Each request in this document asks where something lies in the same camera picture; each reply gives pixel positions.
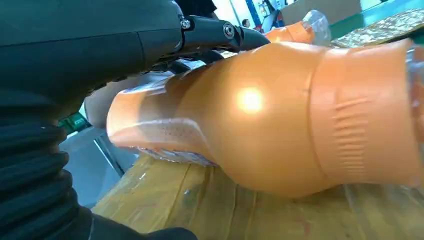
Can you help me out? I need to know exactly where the orange drink bottle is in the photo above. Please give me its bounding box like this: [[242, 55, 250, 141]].
[[105, 38, 424, 200], [264, 9, 332, 47]]

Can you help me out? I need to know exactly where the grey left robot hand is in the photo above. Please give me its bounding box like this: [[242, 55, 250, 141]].
[[0, 0, 271, 121]]

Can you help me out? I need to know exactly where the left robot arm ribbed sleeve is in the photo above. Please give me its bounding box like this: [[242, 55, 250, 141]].
[[0, 114, 200, 240]]

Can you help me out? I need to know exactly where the crinkled gold patterned sheet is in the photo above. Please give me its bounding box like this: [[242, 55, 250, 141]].
[[331, 8, 424, 49]]

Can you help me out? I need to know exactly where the blue metal post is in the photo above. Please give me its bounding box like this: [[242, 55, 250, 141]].
[[245, 0, 263, 29]]

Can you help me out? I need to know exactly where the cardboard box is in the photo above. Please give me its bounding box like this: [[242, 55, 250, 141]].
[[279, 0, 364, 27]]

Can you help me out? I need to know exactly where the green crate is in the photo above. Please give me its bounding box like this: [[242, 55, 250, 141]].
[[57, 111, 92, 136]]

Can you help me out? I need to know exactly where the green table mat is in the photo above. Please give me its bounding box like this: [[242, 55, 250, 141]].
[[329, 0, 424, 41]]

